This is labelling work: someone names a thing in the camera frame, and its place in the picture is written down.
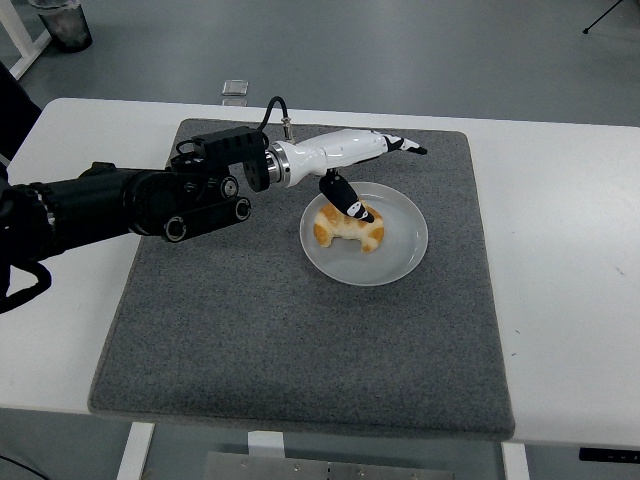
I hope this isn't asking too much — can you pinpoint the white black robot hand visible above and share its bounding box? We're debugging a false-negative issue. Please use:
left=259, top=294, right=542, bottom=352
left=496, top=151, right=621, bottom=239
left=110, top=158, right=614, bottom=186
left=279, top=128, right=429, bottom=224

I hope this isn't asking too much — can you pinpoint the golden croissant bread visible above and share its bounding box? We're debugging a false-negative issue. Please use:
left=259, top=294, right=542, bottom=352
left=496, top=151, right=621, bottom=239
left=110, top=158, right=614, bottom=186
left=313, top=201, right=386, bottom=254

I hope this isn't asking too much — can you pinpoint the round pale grey plate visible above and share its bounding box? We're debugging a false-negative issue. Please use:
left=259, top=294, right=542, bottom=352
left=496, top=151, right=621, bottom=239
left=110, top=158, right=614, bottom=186
left=298, top=181, right=430, bottom=287

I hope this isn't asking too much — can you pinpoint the grey metal plate with screws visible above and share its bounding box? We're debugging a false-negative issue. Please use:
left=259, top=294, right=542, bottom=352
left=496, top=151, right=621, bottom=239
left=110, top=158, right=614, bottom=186
left=202, top=451, right=456, bottom=480

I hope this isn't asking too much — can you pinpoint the grey felt mat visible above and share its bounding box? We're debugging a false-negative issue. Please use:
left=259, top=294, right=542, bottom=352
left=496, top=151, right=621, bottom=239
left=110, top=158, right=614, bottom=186
left=87, top=117, right=517, bottom=442

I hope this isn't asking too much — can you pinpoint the black tripod leg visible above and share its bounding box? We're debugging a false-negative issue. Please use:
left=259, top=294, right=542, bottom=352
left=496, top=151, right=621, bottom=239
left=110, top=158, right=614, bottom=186
left=582, top=0, right=626, bottom=35

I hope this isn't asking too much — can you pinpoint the black lined trash bin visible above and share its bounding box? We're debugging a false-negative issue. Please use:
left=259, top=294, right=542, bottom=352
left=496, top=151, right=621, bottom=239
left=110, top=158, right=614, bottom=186
left=28, top=0, right=94, bottom=54

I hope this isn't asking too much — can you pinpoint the black fabric cover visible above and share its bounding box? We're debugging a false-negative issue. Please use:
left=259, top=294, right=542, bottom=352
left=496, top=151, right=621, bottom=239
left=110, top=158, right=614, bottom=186
left=0, top=59, right=42, bottom=161

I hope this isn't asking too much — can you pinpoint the white upright table leg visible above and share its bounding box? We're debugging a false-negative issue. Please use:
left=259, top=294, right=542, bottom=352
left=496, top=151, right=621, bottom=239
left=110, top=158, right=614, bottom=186
left=501, top=442, right=531, bottom=480

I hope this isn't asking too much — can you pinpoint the white slanted table leg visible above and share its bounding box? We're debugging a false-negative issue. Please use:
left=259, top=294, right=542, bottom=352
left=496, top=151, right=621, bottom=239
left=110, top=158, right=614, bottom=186
left=115, top=422, right=157, bottom=480

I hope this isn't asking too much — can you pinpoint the black table control panel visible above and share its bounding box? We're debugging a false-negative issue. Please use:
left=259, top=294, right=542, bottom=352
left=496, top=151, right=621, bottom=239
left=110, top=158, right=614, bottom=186
left=578, top=447, right=640, bottom=462

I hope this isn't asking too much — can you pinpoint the white table bracket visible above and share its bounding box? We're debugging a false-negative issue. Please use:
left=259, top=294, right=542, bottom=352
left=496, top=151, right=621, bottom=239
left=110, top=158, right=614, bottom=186
left=247, top=430, right=286, bottom=459

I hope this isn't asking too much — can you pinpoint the white table frame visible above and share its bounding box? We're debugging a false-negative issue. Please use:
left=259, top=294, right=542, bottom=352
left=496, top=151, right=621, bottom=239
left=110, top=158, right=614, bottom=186
left=0, top=0, right=53, bottom=81

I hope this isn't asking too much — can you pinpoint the thin black floor cable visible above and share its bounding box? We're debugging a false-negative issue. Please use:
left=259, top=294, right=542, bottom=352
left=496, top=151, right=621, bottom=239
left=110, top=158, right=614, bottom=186
left=0, top=453, right=44, bottom=480

